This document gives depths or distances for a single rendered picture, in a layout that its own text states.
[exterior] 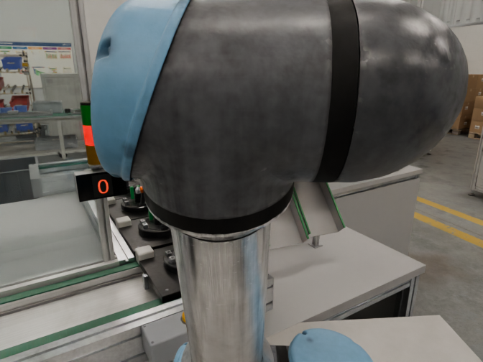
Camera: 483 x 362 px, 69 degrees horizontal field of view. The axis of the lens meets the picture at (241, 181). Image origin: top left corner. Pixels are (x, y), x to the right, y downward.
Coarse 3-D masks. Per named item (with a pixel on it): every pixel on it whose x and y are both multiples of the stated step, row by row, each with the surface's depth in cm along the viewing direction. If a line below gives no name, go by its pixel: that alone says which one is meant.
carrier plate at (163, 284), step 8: (160, 248) 109; (168, 248) 109; (160, 256) 104; (144, 264) 99; (152, 264) 99; (160, 264) 99; (144, 272) 98; (152, 272) 96; (160, 272) 96; (168, 272) 96; (152, 280) 92; (160, 280) 92; (168, 280) 92; (176, 280) 92; (160, 288) 89; (168, 288) 89; (176, 288) 89; (160, 296) 86; (168, 296) 86; (176, 296) 88
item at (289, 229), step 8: (288, 208) 112; (296, 208) 109; (280, 216) 110; (288, 216) 111; (296, 216) 109; (272, 224) 108; (280, 224) 109; (288, 224) 109; (296, 224) 110; (304, 224) 106; (272, 232) 107; (280, 232) 107; (288, 232) 108; (296, 232) 109; (304, 232) 106; (272, 240) 105; (280, 240) 106; (288, 240) 107; (296, 240) 107; (304, 240) 106; (272, 248) 104
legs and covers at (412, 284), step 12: (396, 288) 117; (408, 288) 121; (372, 300) 111; (384, 300) 137; (396, 300) 126; (408, 300) 122; (348, 312) 106; (360, 312) 149; (372, 312) 144; (384, 312) 138; (396, 312) 127; (408, 312) 125
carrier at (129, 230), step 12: (120, 228) 122; (132, 228) 122; (144, 228) 116; (156, 228) 117; (168, 228) 117; (132, 240) 114; (144, 240) 114; (156, 240) 114; (168, 240) 113; (132, 252) 108
